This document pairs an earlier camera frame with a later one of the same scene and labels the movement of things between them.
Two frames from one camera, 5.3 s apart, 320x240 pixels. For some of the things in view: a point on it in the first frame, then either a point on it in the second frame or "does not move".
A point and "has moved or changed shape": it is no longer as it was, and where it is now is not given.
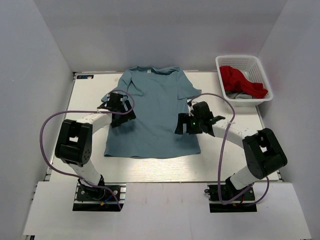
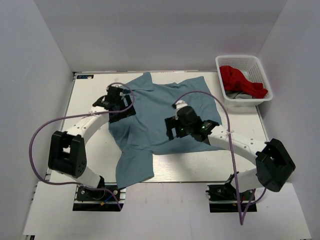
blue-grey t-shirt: [157, 95] has moved or changed shape
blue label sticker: [84, 76] does not move
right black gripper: [185, 118] to [173, 122]
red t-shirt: [235, 81] does not move
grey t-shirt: [236, 95] does not move
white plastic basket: [250, 66] does not move
